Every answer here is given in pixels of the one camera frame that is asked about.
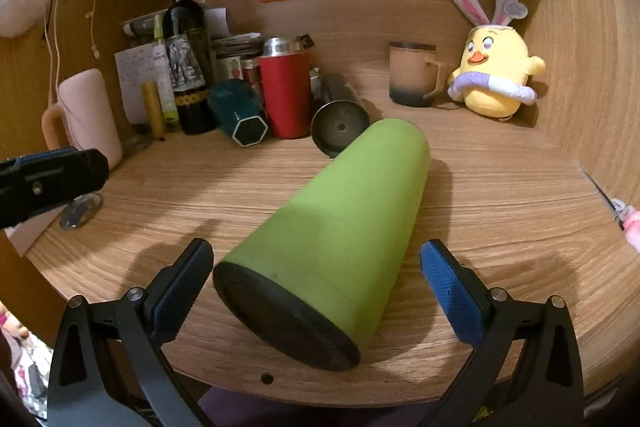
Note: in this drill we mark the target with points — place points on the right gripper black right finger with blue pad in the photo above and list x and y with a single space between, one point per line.
524 368

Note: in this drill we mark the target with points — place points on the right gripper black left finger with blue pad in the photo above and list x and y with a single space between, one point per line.
108 367

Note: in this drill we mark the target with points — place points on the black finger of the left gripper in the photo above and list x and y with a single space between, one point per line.
34 184

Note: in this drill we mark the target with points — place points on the green tumbler black base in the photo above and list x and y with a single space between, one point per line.
314 279

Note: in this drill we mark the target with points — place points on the teal hexagonal cup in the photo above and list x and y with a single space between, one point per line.
234 104

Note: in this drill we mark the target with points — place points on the yellow tube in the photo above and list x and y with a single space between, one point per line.
151 99

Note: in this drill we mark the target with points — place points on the white paper note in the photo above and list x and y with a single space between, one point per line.
135 66

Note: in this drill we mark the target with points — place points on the small pink object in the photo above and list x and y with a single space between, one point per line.
629 218

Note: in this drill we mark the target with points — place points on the dark wine bottle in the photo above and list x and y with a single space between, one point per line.
187 49

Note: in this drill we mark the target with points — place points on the red thermos steel cap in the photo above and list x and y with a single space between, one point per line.
284 66

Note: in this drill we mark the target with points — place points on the yellow chick plush toy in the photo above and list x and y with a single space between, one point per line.
492 78

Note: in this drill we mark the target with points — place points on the brown ceramic mug with lid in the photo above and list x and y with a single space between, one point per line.
416 76

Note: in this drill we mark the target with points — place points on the black metal tumbler lying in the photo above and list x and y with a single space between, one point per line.
339 116

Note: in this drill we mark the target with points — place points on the pink mug with handle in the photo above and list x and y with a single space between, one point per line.
82 117

